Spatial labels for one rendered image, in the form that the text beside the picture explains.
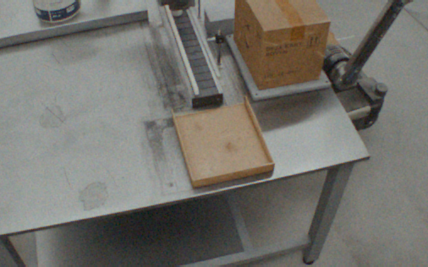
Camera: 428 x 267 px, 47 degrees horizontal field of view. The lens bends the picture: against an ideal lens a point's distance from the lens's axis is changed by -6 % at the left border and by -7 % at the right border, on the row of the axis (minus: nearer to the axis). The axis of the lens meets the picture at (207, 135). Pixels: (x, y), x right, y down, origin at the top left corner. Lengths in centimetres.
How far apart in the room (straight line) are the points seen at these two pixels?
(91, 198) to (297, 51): 83
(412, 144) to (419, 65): 71
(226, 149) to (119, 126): 37
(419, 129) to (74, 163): 205
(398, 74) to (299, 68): 162
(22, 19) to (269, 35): 109
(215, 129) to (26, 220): 68
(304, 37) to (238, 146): 42
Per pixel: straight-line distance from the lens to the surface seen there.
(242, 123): 175
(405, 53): 357
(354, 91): 281
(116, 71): 196
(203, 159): 165
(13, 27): 223
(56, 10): 216
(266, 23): 169
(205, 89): 179
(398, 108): 316
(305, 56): 181
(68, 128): 180
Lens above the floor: 214
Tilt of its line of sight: 50 degrees down
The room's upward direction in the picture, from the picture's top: straight up
